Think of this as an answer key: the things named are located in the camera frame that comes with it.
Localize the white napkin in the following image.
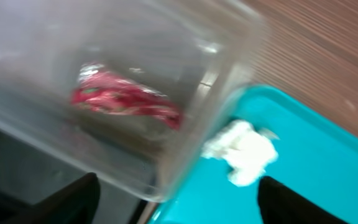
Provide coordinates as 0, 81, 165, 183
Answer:
201, 119, 278, 187

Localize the clear plastic bin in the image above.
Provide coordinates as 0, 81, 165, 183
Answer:
0, 0, 265, 202

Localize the black tray bin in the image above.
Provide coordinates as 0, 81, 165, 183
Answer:
0, 132, 145, 224

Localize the red snack wrapper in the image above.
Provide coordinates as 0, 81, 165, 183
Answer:
71, 63, 183, 129

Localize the teal plastic tray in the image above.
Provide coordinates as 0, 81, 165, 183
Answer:
150, 85, 358, 224

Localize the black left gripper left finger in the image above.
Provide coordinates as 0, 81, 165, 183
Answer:
2, 172, 101, 224

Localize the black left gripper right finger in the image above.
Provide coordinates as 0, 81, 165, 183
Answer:
257, 176, 346, 224

